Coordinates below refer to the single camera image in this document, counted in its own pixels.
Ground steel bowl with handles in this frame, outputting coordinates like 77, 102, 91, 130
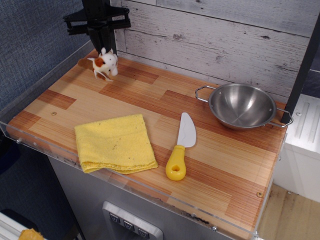
195, 83, 294, 130

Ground silver dispenser panel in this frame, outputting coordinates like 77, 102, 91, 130
102, 201, 164, 240

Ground white cabinet at right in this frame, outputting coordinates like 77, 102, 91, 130
273, 94, 320, 202

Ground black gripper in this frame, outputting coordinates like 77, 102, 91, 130
63, 0, 131, 54

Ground black frame post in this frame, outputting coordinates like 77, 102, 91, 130
106, 0, 117, 54
280, 14, 320, 124

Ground yellow black object bottom left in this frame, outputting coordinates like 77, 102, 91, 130
18, 228, 45, 240

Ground toy knife yellow handle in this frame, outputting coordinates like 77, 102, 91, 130
165, 112, 197, 181

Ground black right frame post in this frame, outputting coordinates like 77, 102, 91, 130
280, 14, 320, 124

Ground yellow folded cloth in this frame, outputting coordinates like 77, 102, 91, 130
74, 114, 158, 174

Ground white brown plush animal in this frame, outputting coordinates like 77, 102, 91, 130
77, 47, 118, 82

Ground black left frame post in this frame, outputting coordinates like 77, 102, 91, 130
106, 0, 117, 54

